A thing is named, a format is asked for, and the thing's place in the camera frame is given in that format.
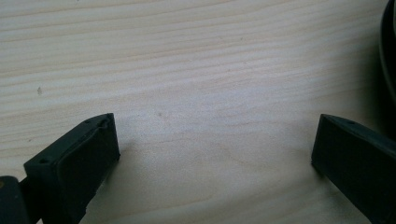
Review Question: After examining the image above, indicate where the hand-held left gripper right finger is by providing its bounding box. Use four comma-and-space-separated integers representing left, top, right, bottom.
311, 113, 396, 224

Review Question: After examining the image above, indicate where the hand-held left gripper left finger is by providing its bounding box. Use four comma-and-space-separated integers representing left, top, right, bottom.
22, 112, 121, 224

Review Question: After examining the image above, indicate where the black round plate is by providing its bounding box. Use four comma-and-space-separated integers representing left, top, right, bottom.
377, 0, 396, 106

